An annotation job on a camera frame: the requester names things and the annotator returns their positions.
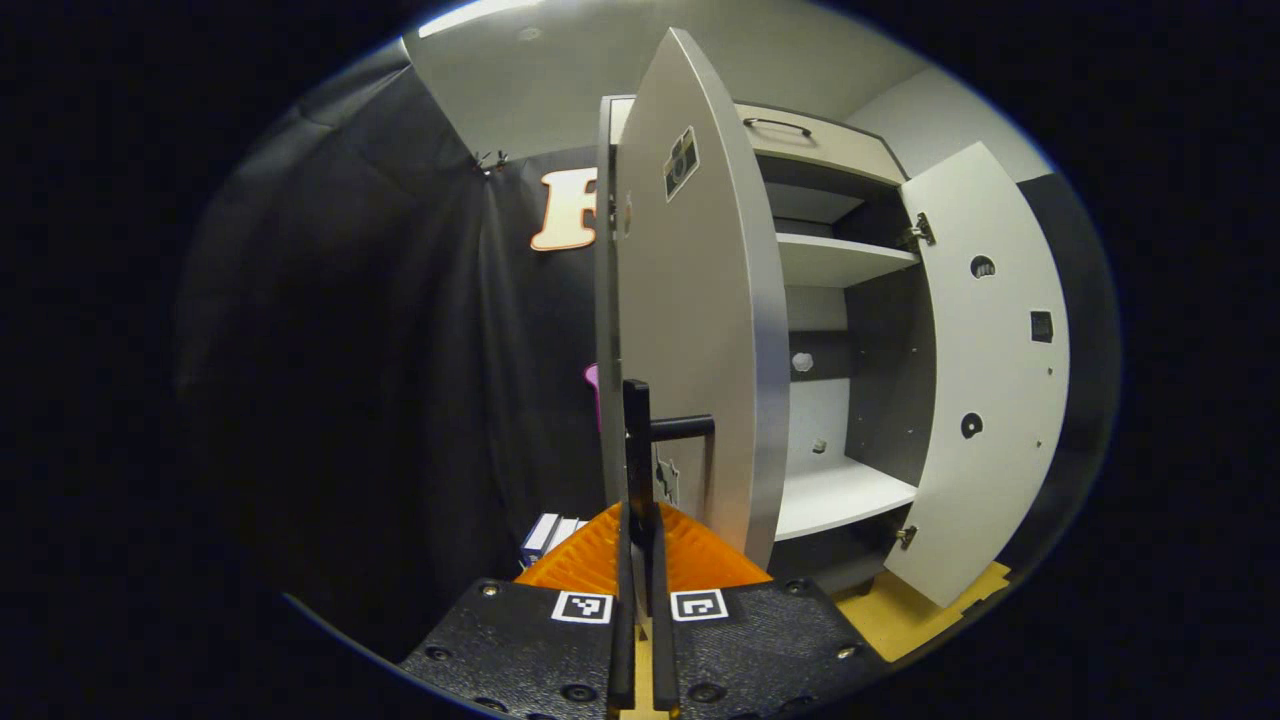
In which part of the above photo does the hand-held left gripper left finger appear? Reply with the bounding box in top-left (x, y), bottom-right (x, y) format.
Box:
top-left (400, 500), bottom-right (641, 720)

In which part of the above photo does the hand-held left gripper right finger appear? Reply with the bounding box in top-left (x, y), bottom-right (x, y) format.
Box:
top-left (650, 503), bottom-right (893, 720)

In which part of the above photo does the black door handle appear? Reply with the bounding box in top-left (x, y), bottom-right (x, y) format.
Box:
top-left (622, 378), bottom-right (717, 549)

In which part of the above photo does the double-door shoe cabinet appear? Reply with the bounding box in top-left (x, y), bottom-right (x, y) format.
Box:
top-left (597, 93), bottom-right (938, 598)

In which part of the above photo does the cabinet door with umbrella sticker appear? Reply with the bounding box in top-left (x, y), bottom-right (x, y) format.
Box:
top-left (885, 140), bottom-right (1071, 609)

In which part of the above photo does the cabinet door with camera sticker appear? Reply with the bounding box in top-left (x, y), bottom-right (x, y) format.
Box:
top-left (612, 27), bottom-right (791, 571)

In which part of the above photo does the white cabinet shelf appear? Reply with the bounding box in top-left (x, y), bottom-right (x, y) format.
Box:
top-left (775, 458), bottom-right (919, 541)
top-left (777, 233), bottom-right (921, 289)

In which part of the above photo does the beige cabinet drawer front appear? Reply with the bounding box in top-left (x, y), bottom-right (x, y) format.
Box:
top-left (735, 103), bottom-right (909, 186)

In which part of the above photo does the black backdrop cloth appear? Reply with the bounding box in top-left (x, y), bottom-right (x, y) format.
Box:
top-left (175, 45), bottom-right (1121, 661)

